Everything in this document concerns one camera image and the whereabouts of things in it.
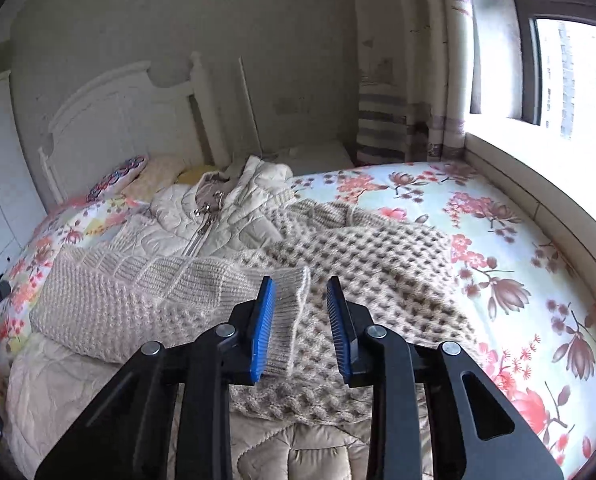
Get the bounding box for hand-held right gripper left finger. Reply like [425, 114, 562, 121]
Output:
[34, 276, 277, 480]

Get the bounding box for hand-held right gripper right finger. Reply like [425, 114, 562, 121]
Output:
[326, 276, 564, 480]

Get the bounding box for beige knit sweater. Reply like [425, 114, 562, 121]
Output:
[28, 197, 478, 426]

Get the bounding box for beige quilted blanket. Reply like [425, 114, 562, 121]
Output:
[3, 332, 433, 480]

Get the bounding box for white wardrobe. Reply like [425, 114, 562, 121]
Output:
[0, 72, 46, 286]

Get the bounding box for cream quilted zip jacket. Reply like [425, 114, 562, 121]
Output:
[128, 156, 299, 261]

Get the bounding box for yellow pillow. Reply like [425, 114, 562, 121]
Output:
[178, 165, 219, 186]

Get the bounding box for colourful patterned pillow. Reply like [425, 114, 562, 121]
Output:
[85, 156, 149, 201]

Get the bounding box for floral bed sheet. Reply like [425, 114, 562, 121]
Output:
[0, 160, 596, 480]

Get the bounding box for cream pillow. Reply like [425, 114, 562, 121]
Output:
[123, 156, 189, 198]

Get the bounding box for white wooden headboard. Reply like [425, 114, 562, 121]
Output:
[38, 51, 231, 206]

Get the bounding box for printed striped curtain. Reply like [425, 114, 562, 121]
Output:
[353, 0, 476, 166]

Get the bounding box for dark framed window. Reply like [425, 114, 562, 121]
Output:
[470, 0, 596, 171]

